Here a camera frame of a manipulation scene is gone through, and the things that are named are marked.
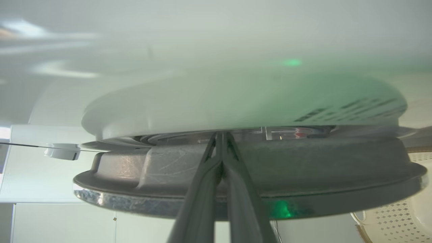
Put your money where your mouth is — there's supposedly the white front-load washing machine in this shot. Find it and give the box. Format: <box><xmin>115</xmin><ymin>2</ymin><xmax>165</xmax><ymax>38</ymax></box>
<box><xmin>0</xmin><ymin>0</ymin><xmax>432</xmax><ymax>149</ymax></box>

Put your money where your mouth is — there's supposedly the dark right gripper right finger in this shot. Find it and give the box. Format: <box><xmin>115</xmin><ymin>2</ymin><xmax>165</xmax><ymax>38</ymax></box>
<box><xmin>222</xmin><ymin>132</ymin><xmax>278</xmax><ymax>243</ymax></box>

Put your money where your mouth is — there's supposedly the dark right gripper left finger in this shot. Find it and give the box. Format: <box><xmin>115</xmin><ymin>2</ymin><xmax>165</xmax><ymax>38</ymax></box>
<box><xmin>168</xmin><ymin>132</ymin><xmax>222</xmax><ymax>243</ymax></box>

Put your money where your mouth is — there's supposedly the small white plastic part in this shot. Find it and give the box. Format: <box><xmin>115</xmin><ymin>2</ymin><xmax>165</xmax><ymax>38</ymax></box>
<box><xmin>44</xmin><ymin>143</ymin><xmax>81</xmax><ymax>161</ymax></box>

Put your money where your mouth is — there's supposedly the round glass washing machine door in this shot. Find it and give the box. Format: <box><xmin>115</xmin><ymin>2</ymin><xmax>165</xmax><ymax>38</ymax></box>
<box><xmin>73</xmin><ymin>126</ymin><xmax>429</xmax><ymax>221</ymax></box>

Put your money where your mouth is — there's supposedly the cream perforated laundry basket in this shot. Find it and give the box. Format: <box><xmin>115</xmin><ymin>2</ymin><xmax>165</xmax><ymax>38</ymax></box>
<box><xmin>351</xmin><ymin>147</ymin><xmax>432</xmax><ymax>243</ymax></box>

